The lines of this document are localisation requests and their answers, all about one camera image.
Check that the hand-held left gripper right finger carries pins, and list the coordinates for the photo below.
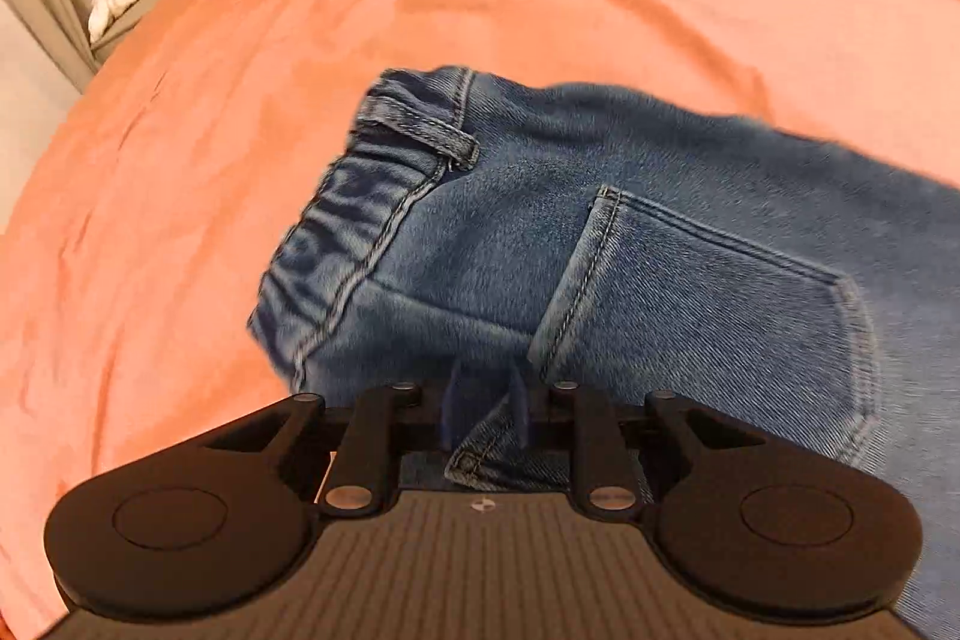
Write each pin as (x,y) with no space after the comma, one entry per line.
(520,415)

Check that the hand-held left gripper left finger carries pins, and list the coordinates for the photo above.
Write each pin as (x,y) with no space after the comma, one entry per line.
(457,407)

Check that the blue denim pants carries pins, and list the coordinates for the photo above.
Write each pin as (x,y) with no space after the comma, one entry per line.
(675,310)

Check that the bed with orange sheet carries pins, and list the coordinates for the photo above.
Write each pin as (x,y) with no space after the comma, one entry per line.
(187,197)

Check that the beige nightstand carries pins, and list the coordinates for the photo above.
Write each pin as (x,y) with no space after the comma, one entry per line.
(135,21)

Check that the crumpled white cloth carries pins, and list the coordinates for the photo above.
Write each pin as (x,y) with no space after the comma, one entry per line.
(116,3)

